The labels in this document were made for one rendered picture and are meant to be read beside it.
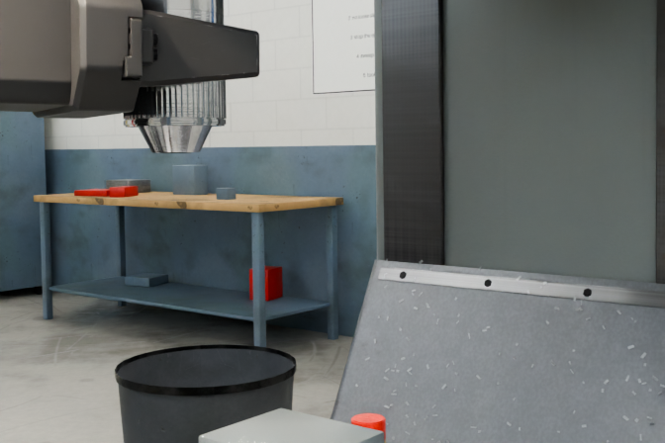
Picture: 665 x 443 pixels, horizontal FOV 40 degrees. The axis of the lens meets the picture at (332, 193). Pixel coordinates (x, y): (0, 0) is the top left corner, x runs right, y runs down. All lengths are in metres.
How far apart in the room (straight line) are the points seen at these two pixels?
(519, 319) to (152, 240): 6.40
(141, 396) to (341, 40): 3.79
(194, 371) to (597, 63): 2.13
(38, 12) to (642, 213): 0.47
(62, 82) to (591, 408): 0.45
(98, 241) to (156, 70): 7.21
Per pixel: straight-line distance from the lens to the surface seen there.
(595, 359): 0.70
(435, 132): 0.77
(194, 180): 6.20
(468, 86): 0.76
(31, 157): 7.86
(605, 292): 0.71
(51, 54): 0.38
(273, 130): 6.13
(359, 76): 5.67
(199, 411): 2.28
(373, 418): 0.44
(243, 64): 0.41
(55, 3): 0.38
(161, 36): 0.40
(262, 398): 2.32
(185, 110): 0.41
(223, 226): 6.48
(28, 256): 7.88
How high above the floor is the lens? 1.20
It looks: 3 degrees down
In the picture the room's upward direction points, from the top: 1 degrees counter-clockwise
